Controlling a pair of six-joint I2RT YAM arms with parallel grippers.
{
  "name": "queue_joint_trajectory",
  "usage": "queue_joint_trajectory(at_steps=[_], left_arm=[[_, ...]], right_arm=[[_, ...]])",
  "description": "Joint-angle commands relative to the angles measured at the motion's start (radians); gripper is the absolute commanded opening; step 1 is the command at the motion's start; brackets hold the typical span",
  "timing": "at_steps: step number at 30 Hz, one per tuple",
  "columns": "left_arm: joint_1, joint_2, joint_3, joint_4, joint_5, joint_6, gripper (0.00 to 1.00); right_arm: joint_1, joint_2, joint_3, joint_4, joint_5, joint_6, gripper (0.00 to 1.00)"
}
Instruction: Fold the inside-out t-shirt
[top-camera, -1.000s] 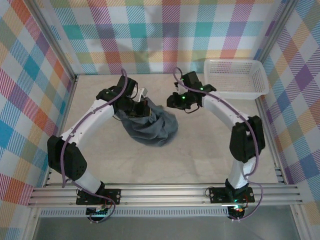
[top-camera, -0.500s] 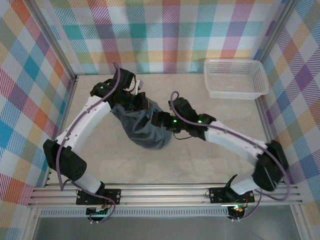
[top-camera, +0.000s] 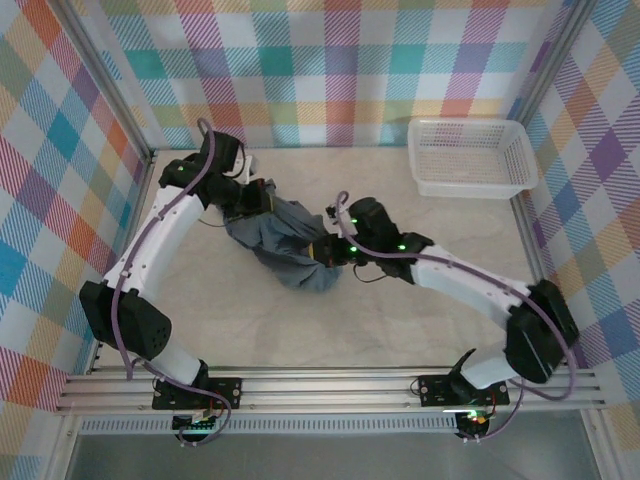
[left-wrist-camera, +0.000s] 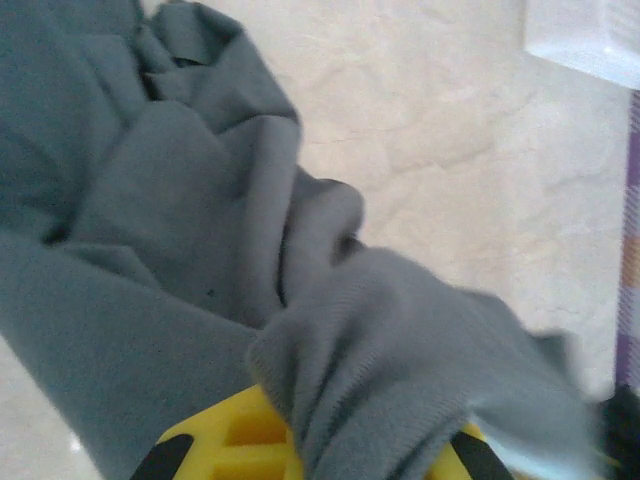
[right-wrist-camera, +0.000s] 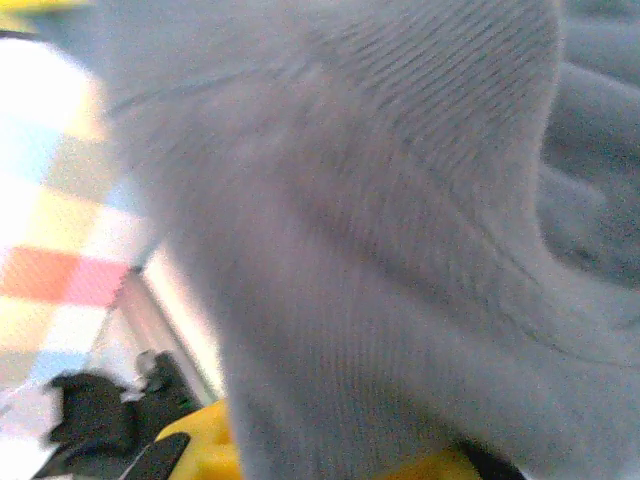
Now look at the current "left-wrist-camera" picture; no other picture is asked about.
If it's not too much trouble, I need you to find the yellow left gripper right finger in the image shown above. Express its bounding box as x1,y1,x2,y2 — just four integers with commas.
430,422,512,480

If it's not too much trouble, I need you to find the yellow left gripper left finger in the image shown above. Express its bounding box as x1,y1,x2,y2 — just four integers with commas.
128,384,307,480

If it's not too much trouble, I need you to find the white plastic mesh basket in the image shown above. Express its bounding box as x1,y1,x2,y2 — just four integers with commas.
523,0,640,89

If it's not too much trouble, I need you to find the grey t-shirt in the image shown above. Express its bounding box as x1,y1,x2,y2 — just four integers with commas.
0,0,616,480

